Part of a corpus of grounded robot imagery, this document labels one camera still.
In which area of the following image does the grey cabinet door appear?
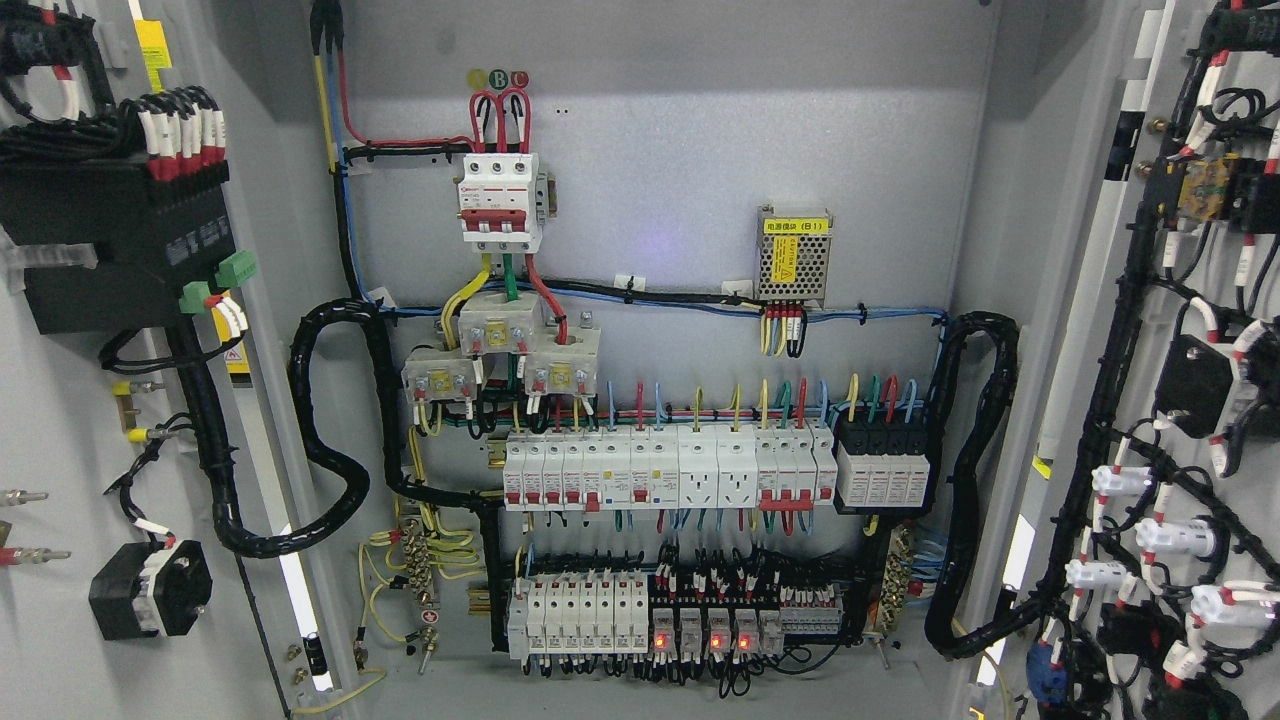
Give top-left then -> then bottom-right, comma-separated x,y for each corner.
3,1 -> 356,719
961,1 -> 1277,719

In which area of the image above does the grey current transformer right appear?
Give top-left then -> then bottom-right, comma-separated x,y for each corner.
524,327 -> 602,397

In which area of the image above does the grey current transformer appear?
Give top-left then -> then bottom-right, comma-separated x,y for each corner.
402,347 -> 479,404
524,327 -> 602,397
457,291 -> 543,356

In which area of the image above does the white breaker and socket row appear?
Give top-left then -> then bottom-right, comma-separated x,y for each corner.
502,421 -> 838,512

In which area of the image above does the grey current transformer upper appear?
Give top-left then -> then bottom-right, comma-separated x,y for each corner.
457,291 -> 543,356

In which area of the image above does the perforated metal power supply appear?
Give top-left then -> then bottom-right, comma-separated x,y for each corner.
754,204 -> 833,307

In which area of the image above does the red white main breaker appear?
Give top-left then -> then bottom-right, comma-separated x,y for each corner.
457,152 -> 549,254

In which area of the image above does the grey current transformer left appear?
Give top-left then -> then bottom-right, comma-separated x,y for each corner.
402,347 -> 479,404

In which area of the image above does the lower relay terminal row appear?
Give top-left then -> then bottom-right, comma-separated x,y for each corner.
506,546 -> 845,673

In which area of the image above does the black surge protector block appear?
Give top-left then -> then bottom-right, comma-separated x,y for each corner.
835,416 -> 934,518

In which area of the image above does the brass ground terminal bar left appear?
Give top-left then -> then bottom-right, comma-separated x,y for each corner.
399,516 -> 438,609

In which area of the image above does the brass ground terminal bar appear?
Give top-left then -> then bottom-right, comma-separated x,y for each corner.
869,524 -> 914,637
399,516 -> 438,609

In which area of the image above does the brass ground terminal bar right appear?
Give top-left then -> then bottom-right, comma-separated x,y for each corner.
869,524 -> 914,637

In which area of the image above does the black digital power meter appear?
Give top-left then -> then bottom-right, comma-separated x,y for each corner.
1,159 -> 257,334

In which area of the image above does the right black cable conduit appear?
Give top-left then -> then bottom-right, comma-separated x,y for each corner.
922,311 -> 1061,661

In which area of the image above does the black cable conduit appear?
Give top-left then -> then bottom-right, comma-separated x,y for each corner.
922,311 -> 1061,661
165,299 -> 500,559

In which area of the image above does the left black cable conduit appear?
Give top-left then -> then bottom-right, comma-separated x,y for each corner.
165,299 -> 500,559

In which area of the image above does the black white rotary switch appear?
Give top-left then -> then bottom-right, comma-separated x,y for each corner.
88,539 -> 212,641

